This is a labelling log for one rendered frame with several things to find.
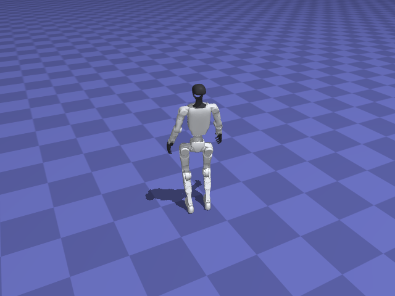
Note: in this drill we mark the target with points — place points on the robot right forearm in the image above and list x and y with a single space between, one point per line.
218 130

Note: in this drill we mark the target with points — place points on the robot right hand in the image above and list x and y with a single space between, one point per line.
219 138

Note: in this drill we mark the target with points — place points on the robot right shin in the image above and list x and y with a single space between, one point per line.
207 186

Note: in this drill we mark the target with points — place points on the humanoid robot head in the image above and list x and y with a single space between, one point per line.
199 89

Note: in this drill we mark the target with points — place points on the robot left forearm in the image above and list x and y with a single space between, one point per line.
173 136

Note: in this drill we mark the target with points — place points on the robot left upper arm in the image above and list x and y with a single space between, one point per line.
182 112

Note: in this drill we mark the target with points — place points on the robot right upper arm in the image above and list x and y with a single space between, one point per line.
216 115

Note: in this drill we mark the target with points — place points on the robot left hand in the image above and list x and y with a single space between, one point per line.
168 147

